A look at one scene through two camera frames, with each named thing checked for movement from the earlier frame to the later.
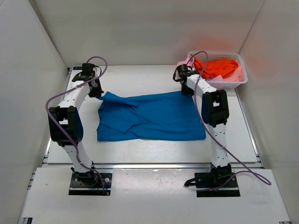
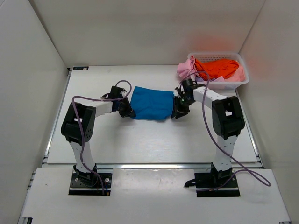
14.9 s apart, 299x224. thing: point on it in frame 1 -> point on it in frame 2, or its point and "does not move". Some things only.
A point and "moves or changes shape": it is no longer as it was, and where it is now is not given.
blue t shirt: (172, 116) moves or changes shape
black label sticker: (78, 68) does not move
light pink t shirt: (237, 75) does not move
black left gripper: (97, 93) -> (128, 112)
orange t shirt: (222, 66) does not move
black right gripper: (190, 92) -> (178, 111)
